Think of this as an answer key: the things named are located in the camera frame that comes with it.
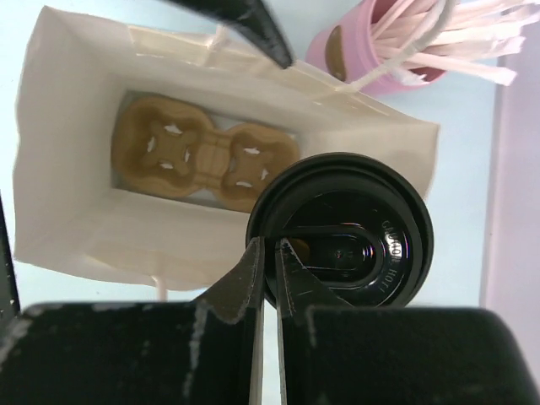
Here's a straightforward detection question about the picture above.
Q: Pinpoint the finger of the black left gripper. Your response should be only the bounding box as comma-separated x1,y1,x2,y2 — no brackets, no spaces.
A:
170,0,294,69

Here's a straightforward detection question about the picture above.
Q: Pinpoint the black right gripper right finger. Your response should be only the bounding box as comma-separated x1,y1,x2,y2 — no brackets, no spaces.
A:
275,240,534,404

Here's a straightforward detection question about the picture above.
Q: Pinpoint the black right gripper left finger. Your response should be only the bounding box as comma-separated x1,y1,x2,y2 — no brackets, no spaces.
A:
1,238,265,404

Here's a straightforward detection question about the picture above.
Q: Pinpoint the single brown paper cup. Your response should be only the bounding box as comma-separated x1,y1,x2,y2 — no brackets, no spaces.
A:
289,238,311,267

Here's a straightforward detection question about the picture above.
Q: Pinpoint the black plastic cup lid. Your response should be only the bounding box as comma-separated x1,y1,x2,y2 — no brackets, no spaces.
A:
246,153,435,307

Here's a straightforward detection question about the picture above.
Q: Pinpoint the brown pulp cup carrier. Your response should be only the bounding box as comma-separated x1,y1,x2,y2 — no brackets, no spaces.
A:
111,95,300,213

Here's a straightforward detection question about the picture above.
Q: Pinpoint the white and blue paper bag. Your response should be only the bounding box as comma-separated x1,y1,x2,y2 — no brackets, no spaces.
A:
13,7,440,290

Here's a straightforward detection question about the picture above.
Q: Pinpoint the pink straw holder cup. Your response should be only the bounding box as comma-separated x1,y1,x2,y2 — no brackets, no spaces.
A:
305,0,446,96

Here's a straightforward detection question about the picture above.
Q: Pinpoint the bundle of wrapped white straws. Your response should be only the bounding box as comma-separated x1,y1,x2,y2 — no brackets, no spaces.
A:
370,0,540,88

